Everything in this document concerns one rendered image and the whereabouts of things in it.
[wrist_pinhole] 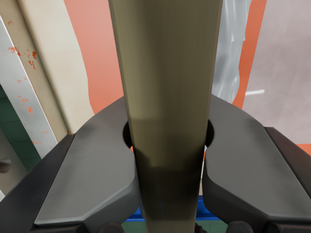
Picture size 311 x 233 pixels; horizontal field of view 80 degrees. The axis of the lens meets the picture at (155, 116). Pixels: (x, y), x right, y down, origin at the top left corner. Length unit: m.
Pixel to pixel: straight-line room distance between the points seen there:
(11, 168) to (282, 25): 0.40
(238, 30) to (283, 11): 0.05
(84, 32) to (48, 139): 0.16
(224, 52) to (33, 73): 0.23
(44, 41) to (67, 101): 0.08
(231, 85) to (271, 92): 0.06
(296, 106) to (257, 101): 0.06
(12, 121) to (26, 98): 1.58
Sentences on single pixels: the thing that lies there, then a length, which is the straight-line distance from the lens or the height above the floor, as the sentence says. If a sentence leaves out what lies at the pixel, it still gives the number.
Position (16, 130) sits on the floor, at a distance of 1.90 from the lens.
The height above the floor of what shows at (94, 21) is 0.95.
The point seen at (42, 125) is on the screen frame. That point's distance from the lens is 0.30.
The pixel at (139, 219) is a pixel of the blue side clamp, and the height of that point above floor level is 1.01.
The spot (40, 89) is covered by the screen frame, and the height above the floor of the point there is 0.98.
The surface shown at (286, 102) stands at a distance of 0.33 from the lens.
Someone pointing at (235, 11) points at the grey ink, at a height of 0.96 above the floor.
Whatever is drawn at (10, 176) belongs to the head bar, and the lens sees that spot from 0.35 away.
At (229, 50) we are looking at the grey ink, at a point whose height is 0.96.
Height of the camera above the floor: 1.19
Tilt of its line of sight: 57 degrees down
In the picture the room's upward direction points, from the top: 179 degrees counter-clockwise
